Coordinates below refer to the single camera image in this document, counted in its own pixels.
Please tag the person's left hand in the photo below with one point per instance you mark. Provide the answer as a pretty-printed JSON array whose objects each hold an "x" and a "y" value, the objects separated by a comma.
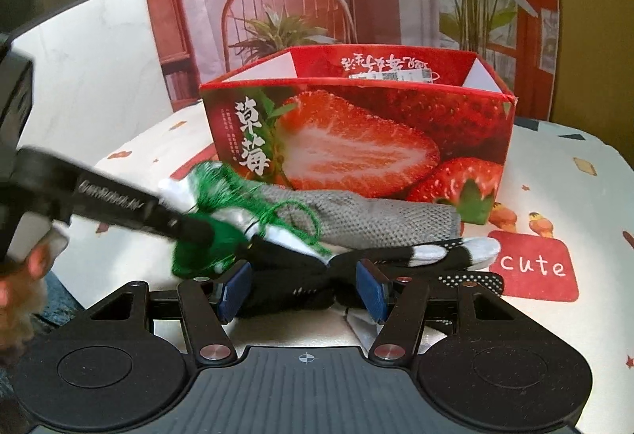
[{"x": 20, "y": 310}]

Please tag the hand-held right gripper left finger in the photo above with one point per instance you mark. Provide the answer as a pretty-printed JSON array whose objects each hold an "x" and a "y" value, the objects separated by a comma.
[{"x": 236, "y": 288}]

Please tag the grey knit sock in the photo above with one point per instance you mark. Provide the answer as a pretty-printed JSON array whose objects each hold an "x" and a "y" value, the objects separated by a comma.
[{"x": 376, "y": 221}]

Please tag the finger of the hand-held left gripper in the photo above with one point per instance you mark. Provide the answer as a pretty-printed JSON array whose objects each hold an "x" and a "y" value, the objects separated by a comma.
[{"x": 124, "y": 203}]

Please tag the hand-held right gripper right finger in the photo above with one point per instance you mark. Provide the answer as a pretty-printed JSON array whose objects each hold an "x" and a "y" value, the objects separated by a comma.
[{"x": 370, "y": 288}]

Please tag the white printed tablecloth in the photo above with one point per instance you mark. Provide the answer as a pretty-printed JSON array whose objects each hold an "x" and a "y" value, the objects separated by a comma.
[{"x": 569, "y": 176}]

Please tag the white marble panel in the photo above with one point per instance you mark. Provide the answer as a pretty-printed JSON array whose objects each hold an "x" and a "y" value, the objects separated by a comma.
[{"x": 89, "y": 82}]

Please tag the red strawberry print box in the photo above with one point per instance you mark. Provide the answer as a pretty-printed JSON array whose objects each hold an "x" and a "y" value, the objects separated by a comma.
[{"x": 356, "y": 141}]

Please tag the person's jeans leg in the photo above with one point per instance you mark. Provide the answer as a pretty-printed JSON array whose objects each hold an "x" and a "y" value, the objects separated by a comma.
[{"x": 64, "y": 300}]

